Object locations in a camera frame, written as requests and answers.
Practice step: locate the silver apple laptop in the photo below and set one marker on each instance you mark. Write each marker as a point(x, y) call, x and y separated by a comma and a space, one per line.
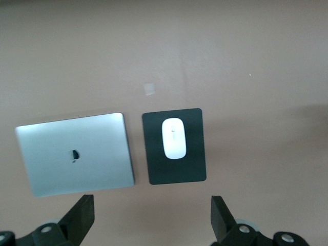
point(77, 153)

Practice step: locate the black mouse pad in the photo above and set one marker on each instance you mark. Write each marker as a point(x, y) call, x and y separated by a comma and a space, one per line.
point(176, 171)

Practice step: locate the white computer mouse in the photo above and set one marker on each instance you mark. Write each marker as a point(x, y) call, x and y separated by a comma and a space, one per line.
point(174, 139)

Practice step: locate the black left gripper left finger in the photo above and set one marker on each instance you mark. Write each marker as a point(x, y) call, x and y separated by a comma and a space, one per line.
point(71, 223)

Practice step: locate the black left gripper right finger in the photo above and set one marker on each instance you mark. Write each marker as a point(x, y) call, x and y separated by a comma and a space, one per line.
point(225, 225)

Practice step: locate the small clear tape patch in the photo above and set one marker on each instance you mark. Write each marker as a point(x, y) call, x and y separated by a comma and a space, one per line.
point(149, 89)

